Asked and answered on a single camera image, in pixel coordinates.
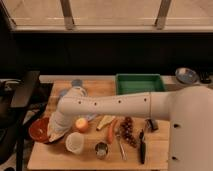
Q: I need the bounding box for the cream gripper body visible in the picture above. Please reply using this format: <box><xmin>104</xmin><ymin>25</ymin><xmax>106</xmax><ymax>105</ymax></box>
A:
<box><xmin>47</xmin><ymin>124</ymin><xmax>66</xmax><ymax>142</ymax></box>

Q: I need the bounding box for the red bowl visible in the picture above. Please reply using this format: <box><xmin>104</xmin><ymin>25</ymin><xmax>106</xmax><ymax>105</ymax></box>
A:
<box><xmin>28</xmin><ymin>117</ymin><xmax>49</xmax><ymax>143</ymax></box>

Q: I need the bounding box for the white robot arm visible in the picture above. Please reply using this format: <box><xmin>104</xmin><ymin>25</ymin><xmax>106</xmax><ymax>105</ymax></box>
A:
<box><xmin>48</xmin><ymin>86</ymin><xmax>213</xmax><ymax>171</ymax></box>

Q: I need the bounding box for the green plastic tray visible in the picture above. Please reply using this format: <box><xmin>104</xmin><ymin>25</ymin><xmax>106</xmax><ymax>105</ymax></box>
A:
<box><xmin>115</xmin><ymin>74</ymin><xmax>166</xmax><ymax>95</ymax></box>

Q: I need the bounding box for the white plastic cup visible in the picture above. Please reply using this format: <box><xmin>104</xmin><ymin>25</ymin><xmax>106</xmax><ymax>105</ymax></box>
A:
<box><xmin>65</xmin><ymin>132</ymin><xmax>84</xmax><ymax>154</ymax></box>

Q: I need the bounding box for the red yellow apple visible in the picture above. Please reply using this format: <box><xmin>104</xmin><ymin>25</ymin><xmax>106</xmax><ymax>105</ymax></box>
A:
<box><xmin>75</xmin><ymin>118</ymin><xmax>89</xmax><ymax>133</ymax></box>

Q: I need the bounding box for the blue grey cloth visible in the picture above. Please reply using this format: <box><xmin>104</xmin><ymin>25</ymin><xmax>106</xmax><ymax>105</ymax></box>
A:
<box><xmin>85</xmin><ymin>114</ymin><xmax>97</xmax><ymax>121</ymax></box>

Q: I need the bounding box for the blue sponge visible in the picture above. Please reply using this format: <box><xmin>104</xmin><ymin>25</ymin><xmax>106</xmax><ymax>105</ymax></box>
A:
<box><xmin>59</xmin><ymin>89</ymin><xmax>68</xmax><ymax>99</ymax></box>

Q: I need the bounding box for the wooden board table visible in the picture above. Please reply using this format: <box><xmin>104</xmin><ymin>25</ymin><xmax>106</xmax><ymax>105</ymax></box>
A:
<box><xmin>27</xmin><ymin>80</ymin><xmax>169</xmax><ymax>171</ymax></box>

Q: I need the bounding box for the small metal cup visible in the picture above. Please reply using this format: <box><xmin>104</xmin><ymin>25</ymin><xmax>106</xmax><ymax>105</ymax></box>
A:
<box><xmin>95</xmin><ymin>142</ymin><xmax>108</xmax><ymax>159</ymax></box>

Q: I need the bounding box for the small blue cup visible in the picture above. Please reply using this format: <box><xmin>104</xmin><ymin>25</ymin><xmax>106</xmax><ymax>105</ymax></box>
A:
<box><xmin>71</xmin><ymin>79</ymin><xmax>83</xmax><ymax>87</ymax></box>

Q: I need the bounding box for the yellow banana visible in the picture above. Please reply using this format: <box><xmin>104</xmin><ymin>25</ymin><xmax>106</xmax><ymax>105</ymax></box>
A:
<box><xmin>96</xmin><ymin>115</ymin><xmax>115</xmax><ymax>131</ymax></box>

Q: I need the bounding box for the orange carrot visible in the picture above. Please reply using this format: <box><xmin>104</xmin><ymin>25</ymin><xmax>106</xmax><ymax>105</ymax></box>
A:
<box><xmin>106</xmin><ymin>119</ymin><xmax>118</xmax><ymax>144</ymax></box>

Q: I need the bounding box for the metal spoon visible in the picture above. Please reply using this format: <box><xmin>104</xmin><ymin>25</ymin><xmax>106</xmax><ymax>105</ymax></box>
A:
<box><xmin>115</xmin><ymin>132</ymin><xmax>127</xmax><ymax>161</ymax></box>

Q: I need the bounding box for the bunch of red grapes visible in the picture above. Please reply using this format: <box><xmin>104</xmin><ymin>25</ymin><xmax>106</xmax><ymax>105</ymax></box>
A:
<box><xmin>120</xmin><ymin>117</ymin><xmax>137</xmax><ymax>148</ymax></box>

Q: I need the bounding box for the black binder clip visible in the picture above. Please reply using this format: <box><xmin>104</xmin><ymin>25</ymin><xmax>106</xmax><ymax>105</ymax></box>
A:
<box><xmin>146</xmin><ymin>119</ymin><xmax>159</xmax><ymax>132</ymax></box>

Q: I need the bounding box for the metal bowl on ledge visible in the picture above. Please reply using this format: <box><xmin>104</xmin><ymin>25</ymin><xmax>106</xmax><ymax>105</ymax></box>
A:
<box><xmin>175</xmin><ymin>67</ymin><xmax>198</xmax><ymax>84</ymax></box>

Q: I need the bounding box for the dark object on ledge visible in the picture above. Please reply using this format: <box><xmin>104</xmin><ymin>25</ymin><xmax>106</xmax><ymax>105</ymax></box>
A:
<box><xmin>199</xmin><ymin>72</ymin><xmax>211</xmax><ymax>84</ymax></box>

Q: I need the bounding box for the black handled knife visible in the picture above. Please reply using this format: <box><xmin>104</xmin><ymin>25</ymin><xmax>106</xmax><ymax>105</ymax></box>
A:
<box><xmin>139</xmin><ymin>129</ymin><xmax>146</xmax><ymax>164</ymax></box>

